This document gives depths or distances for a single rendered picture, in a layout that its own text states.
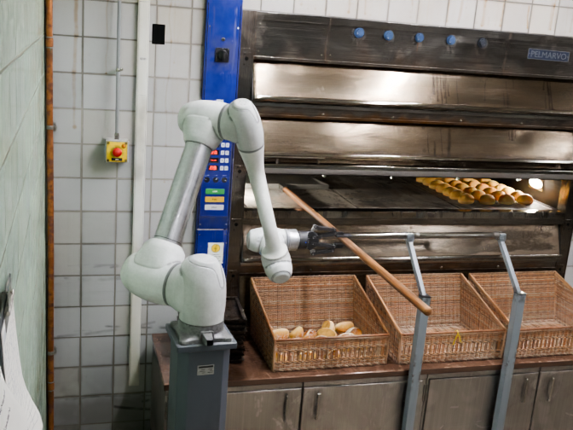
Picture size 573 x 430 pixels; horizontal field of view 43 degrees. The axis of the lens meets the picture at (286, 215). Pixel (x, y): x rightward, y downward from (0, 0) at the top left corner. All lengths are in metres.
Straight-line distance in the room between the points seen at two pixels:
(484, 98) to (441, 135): 0.28
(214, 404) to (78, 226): 1.21
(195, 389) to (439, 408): 1.44
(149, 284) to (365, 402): 1.32
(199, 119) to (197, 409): 1.02
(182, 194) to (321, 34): 1.23
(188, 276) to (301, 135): 1.28
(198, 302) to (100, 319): 1.20
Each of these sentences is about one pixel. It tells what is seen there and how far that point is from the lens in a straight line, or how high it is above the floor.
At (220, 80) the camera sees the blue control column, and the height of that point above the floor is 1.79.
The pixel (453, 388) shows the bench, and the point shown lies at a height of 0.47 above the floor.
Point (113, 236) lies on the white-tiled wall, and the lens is 3.46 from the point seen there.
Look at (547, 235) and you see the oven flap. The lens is 4.29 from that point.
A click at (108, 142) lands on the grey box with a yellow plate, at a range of 3.29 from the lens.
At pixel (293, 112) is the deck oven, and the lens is 3.49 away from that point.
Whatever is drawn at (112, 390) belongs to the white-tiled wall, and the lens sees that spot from 3.76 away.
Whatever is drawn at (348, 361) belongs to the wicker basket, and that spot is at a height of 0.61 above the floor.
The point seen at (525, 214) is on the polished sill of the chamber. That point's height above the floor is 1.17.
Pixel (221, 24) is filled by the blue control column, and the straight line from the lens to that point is 3.34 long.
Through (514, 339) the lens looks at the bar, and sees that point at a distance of 3.60.
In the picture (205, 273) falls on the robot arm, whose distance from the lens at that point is 2.44.
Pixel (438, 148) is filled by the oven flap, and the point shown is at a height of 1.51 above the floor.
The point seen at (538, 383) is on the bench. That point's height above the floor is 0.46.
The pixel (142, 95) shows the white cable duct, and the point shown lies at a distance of 3.33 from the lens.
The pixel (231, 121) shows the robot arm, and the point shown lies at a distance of 2.63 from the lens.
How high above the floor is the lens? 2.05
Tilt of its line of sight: 14 degrees down
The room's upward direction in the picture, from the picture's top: 5 degrees clockwise
